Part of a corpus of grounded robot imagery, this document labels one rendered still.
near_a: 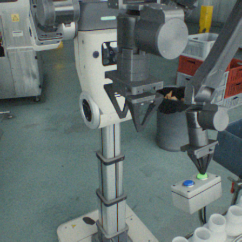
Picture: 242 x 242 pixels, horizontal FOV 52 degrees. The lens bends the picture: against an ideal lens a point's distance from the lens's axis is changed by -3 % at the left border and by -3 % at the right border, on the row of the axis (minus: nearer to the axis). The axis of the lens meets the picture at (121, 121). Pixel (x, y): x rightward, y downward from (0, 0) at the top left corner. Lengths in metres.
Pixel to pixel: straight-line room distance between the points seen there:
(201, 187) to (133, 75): 0.46
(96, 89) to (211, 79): 0.42
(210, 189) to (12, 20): 3.55
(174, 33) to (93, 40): 0.54
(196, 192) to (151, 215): 1.43
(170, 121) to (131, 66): 2.27
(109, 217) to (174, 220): 0.90
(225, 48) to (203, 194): 0.41
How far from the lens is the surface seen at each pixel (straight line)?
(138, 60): 0.43
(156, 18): 0.37
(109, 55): 0.91
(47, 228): 2.16
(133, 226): 1.77
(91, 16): 0.95
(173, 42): 0.37
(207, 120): 0.70
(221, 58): 0.73
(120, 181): 1.27
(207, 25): 10.95
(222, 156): 1.54
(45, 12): 0.73
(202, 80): 0.73
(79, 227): 1.78
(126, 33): 0.42
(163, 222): 2.15
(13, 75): 4.12
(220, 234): 0.67
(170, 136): 2.78
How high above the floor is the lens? 1.63
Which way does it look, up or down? 28 degrees down
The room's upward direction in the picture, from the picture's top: straight up
